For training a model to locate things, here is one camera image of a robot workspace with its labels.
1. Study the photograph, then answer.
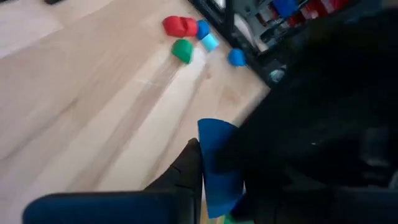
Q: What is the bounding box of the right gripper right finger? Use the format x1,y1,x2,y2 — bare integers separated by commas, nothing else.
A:
244,139,304,224

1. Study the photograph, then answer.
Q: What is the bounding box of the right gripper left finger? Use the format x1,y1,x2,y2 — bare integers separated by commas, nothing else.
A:
144,138,205,224

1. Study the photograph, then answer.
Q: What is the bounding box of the red drawer cabinet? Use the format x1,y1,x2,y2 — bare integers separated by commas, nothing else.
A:
287,0,349,27

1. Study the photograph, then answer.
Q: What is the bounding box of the blue box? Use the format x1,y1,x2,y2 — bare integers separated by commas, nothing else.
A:
272,0,299,19

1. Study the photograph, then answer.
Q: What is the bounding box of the medium light blue block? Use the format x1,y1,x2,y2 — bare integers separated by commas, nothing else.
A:
200,32,220,53

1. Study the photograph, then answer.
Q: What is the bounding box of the medium green block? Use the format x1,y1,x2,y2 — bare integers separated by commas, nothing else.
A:
170,38,195,65

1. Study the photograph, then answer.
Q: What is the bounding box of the medium red block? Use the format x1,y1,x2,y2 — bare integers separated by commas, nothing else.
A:
182,17,199,37
162,15,187,39

